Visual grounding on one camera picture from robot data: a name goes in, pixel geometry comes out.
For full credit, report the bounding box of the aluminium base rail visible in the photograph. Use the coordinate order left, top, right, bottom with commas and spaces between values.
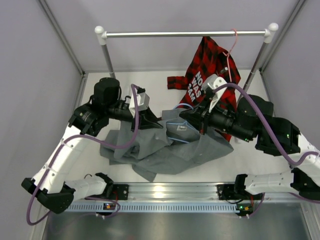
56, 181, 313, 204

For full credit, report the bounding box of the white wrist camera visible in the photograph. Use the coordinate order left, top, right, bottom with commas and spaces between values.
202, 74, 227, 113
128, 86, 150, 118

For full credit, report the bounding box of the pink wire hanger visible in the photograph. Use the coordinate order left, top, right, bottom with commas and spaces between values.
215, 28, 238, 84

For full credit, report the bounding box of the silver clothes rack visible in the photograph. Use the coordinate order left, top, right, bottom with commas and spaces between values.
94, 22, 279, 90

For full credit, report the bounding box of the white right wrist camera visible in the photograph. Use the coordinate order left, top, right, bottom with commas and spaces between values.
202, 74, 227, 113

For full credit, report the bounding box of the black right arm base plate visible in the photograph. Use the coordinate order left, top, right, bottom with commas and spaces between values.
216, 183, 251, 201

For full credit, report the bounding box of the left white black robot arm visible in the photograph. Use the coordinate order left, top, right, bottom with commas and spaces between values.
21, 77, 162, 214

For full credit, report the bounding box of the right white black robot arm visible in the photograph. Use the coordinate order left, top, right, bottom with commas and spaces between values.
179, 94, 320, 202

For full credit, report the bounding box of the blue wire hanger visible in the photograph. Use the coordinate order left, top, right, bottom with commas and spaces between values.
161, 103, 200, 144

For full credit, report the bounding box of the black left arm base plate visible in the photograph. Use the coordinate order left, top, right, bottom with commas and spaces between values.
107, 184, 129, 201

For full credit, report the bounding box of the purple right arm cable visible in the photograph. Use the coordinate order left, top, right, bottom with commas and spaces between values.
212, 82, 320, 218

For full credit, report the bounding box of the slotted grey cable duct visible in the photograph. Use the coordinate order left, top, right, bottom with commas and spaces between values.
67, 201, 240, 214

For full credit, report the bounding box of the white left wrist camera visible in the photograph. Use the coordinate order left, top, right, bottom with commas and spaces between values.
128, 86, 150, 118

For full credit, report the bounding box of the red black plaid shirt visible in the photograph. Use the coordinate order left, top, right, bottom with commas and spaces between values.
166, 36, 241, 143

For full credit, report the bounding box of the grey button shirt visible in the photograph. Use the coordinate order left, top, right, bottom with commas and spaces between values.
100, 118, 234, 182

